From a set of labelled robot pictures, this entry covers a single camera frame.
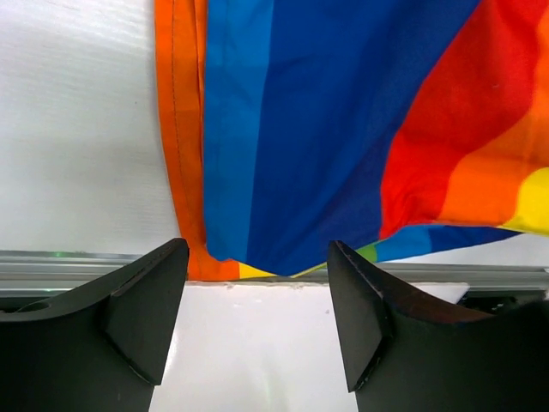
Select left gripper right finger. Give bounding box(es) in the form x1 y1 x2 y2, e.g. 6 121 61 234
327 241 548 411

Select rainbow striped shorts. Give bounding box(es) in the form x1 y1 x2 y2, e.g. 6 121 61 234
154 1 548 282

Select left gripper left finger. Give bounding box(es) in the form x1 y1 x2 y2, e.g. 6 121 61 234
1 239 189 411

